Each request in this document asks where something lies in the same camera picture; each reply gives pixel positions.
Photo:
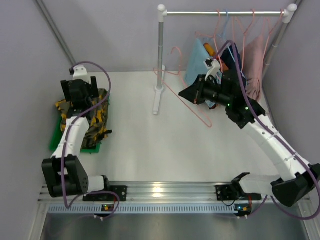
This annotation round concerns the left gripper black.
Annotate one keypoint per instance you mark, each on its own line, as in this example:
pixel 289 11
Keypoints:
pixel 64 89

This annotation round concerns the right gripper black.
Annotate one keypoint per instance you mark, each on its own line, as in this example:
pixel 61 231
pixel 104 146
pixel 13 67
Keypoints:
pixel 199 90

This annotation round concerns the pink wire hanger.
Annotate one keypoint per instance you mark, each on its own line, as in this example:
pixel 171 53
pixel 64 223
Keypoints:
pixel 208 124
pixel 213 38
pixel 270 29
pixel 244 34

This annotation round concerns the yellow camouflage trousers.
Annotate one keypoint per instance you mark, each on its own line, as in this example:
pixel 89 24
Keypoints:
pixel 97 117

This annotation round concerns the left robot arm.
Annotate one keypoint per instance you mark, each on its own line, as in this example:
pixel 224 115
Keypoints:
pixel 84 112

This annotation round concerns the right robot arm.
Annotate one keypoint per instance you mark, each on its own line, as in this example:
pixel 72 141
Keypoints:
pixel 296 176

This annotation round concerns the light blue trousers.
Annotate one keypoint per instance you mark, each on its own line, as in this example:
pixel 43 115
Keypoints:
pixel 196 64

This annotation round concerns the orange camouflage trousers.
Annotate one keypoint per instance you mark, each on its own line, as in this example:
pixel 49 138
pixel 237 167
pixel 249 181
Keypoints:
pixel 212 51

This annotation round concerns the navy blue trousers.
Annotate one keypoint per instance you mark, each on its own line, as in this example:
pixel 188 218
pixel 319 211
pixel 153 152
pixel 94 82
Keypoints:
pixel 228 58

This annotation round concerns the pink trousers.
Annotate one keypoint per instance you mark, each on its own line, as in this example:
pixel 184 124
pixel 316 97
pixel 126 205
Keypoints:
pixel 253 67

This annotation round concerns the green plastic bin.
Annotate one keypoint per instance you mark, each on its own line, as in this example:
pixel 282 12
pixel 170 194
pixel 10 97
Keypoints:
pixel 56 140

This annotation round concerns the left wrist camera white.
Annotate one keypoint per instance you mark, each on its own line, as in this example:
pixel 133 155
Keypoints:
pixel 79 72

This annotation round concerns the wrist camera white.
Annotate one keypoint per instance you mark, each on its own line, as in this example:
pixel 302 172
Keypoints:
pixel 79 72
pixel 213 67

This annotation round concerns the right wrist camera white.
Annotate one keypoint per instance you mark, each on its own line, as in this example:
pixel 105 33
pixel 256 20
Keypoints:
pixel 213 67

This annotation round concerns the blue wire hanger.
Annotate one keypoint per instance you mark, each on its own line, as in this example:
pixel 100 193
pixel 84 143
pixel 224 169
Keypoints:
pixel 223 36

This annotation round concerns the aluminium mounting rail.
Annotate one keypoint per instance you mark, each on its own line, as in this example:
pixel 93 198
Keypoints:
pixel 144 192

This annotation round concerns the perforated cable duct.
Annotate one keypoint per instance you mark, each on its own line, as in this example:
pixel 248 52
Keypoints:
pixel 146 208

